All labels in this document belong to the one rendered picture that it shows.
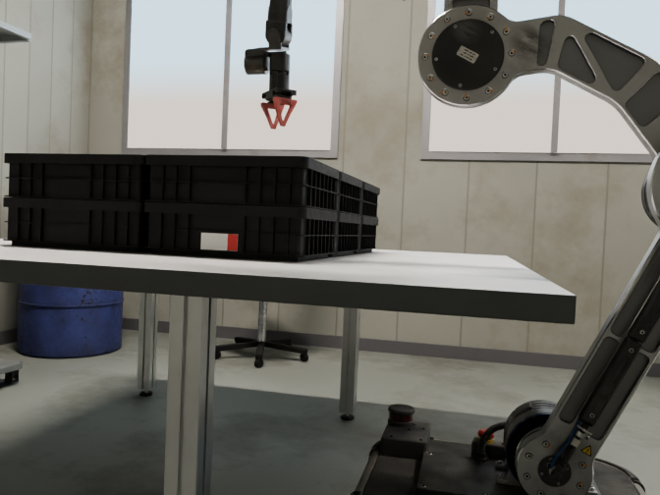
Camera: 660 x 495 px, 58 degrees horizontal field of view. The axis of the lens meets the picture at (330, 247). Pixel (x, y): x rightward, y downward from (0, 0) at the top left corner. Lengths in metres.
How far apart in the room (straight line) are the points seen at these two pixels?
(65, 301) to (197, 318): 2.58
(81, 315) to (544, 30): 2.90
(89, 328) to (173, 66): 1.90
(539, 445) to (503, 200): 2.67
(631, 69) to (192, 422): 1.02
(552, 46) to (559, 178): 2.59
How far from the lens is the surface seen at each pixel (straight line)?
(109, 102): 4.65
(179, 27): 4.48
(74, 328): 3.59
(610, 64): 1.29
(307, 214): 1.30
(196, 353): 1.03
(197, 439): 1.07
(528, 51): 1.27
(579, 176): 3.85
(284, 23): 1.73
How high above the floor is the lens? 0.78
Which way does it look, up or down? 2 degrees down
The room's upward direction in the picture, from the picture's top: 2 degrees clockwise
